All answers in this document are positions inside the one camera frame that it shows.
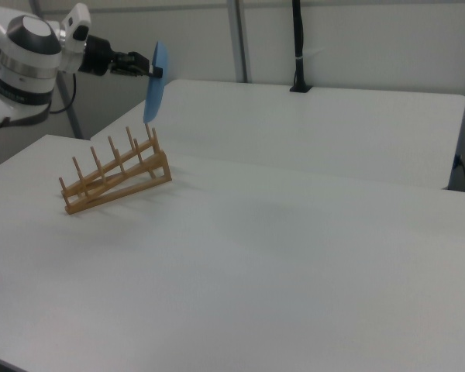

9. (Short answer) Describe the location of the wooden plate rack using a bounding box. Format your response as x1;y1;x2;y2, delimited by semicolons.
58;124;173;215

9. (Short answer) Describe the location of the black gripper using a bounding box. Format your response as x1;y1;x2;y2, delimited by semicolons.
77;34;164;79

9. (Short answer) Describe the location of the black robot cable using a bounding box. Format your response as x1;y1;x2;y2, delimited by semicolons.
48;71;79;114

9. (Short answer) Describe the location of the black power cable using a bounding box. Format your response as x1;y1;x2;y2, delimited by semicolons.
454;153;465;192

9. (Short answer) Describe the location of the blue round plate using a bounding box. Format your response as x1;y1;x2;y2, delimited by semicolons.
143;40;171;126

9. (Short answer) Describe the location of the black pole with clamp base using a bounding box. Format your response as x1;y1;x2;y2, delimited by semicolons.
288;0;315;94

